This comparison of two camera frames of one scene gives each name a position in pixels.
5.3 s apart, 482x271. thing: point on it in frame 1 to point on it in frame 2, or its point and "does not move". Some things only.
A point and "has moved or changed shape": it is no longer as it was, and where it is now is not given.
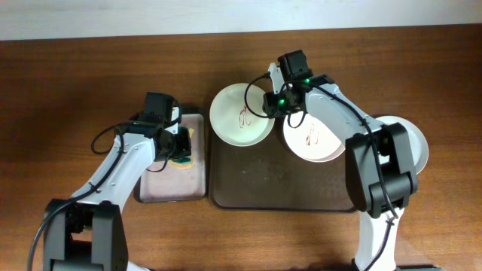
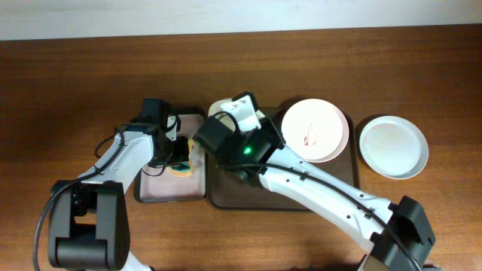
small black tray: (136, 181) does not move
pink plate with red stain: (311, 140) does not move
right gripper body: (279, 104) to (269, 123)
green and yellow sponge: (184, 162) has moved or changed shape
